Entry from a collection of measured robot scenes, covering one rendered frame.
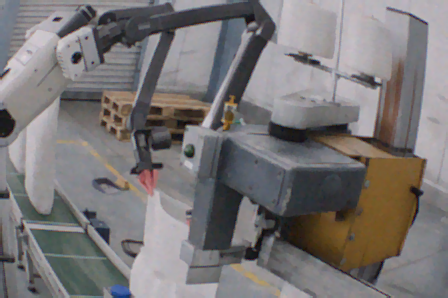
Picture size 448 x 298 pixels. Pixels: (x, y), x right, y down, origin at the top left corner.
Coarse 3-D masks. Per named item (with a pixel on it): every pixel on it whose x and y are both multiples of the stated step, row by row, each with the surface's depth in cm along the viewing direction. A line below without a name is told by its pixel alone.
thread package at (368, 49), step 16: (352, 16) 137; (368, 16) 137; (352, 32) 137; (368, 32) 134; (384, 32) 134; (352, 48) 137; (368, 48) 134; (384, 48) 134; (352, 64) 137; (368, 64) 135; (384, 64) 135
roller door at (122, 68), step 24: (0, 0) 741; (24, 0) 770; (48, 0) 799; (72, 0) 826; (96, 0) 852; (120, 0) 877; (144, 0) 903; (24, 24) 787; (120, 48) 911; (144, 48) 930; (96, 72) 900; (120, 72) 925; (72, 96) 884; (96, 96) 911
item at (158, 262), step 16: (160, 208) 177; (176, 208) 186; (160, 224) 176; (176, 224) 168; (144, 240) 199; (160, 240) 175; (176, 240) 168; (144, 256) 188; (160, 256) 175; (176, 256) 169; (144, 272) 182; (160, 272) 176; (176, 272) 170; (144, 288) 180; (160, 288) 171; (176, 288) 168; (192, 288) 166; (208, 288) 161
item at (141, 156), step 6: (138, 150) 196; (144, 150) 196; (138, 156) 196; (144, 156) 195; (150, 156) 197; (138, 162) 192; (144, 162) 194; (150, 162) 195; (156, 162) 196; (162, 162) 198; (132, 168) 194; (132, 174) 196; (138, 174) 197
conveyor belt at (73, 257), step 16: (48, 240) 275; (64, 240) 283; (80, 240) 290; (48, 256) 256; (64, 256) 263; (80, 256) 270; (96, 256) 276; (64, 272) 244; (80, 272) 251; (96, 272) 257; (112, 272) 263; (80, 288) 234; (96, 288) 239; (128, 288) 250
